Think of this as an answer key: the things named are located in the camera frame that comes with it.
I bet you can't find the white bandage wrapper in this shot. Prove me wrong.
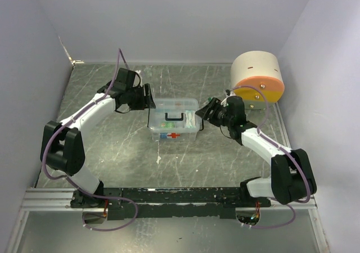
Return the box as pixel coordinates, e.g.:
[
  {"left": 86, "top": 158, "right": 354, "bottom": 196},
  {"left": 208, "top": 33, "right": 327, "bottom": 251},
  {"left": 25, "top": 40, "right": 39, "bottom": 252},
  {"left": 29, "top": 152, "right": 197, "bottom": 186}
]
[{"left": 184, "top": 110, "right": 197, "bottom": 129}]

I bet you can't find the clear plastic box lid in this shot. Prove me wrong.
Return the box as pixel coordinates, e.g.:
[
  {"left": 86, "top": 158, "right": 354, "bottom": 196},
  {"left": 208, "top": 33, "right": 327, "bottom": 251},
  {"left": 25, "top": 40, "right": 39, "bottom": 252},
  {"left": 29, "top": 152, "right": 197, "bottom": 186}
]
[{"left": 148, "top": 98, "right": 201, "bottom": 128}]

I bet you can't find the small green medicine box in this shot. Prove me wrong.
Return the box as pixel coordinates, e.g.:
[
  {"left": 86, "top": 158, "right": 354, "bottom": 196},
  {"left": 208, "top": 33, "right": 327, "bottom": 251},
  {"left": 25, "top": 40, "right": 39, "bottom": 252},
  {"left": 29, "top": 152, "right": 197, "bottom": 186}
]
[{"left": 161, "top": 121, "right": 175, "bottom": 128}]

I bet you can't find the clear plastic medicine box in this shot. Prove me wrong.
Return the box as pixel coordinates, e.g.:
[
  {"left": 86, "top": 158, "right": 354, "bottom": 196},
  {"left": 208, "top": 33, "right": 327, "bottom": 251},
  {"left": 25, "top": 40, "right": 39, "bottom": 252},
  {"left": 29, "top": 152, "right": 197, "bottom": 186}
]
[{"left": 149, "top": 125, "right": 200, "bottom": 142}]

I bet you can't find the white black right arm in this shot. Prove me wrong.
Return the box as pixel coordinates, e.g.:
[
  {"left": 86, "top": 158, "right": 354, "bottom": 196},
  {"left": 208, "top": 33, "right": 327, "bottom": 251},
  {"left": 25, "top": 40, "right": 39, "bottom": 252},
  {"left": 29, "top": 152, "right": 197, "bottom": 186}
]
[{"left": 195, "top": 96, "right": 317, "bottom": 205}]

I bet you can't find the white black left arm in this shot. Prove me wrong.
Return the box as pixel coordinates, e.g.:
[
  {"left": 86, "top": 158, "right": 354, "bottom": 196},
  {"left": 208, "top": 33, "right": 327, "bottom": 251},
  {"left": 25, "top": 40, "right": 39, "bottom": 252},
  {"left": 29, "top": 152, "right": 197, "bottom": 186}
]
[{"left": 40, "top": 68, "right": 156, "bottom": 198}]

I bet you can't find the cream round drawer cabinet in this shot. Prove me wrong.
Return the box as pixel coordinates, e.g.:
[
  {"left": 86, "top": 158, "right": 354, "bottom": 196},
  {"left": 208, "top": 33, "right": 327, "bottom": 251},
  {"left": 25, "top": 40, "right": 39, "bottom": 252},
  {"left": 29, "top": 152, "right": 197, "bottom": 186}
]
[{"left": 230, "top": 51, "right": 285, "bottom": 110}]

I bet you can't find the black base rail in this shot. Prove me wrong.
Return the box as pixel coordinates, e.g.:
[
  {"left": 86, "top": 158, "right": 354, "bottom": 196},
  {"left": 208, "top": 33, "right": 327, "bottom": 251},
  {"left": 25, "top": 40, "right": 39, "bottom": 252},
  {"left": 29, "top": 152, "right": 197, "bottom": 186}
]
[{"left": 70, "top": 187, "right": 271, "bottom": 220}]

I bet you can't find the aluminium frame rail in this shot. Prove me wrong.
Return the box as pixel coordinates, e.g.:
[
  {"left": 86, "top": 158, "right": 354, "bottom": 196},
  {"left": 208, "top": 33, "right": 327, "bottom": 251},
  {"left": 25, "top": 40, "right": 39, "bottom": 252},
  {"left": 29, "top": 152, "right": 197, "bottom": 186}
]
[{"left": 20, "top": 188, "right": 318, "bottom": 212}]

